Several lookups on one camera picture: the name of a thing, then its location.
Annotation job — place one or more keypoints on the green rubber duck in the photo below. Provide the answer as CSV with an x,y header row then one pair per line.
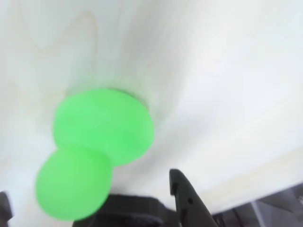
x,y
101,123

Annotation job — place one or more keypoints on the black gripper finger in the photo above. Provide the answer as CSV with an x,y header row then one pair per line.
x,y
189,208
5,205

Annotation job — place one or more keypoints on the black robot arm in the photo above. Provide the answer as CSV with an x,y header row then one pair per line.
x,y
132,205

